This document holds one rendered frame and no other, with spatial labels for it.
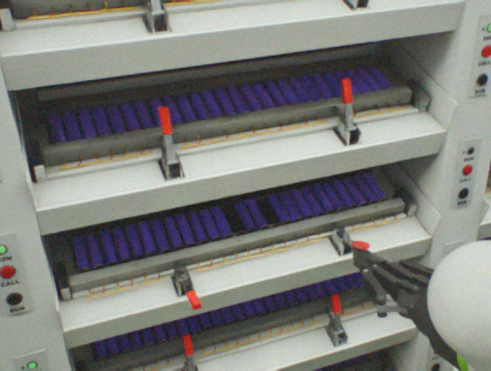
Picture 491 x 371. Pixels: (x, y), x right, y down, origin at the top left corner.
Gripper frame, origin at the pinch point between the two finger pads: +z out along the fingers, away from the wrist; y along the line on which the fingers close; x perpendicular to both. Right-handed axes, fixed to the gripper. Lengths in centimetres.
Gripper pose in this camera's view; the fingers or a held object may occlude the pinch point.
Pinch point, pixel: (368, 262)
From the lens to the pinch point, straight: 93.1
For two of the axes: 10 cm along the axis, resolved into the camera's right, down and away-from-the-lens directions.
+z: -3.4, -2.2, 9.1
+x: -1.1, -9.6, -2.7
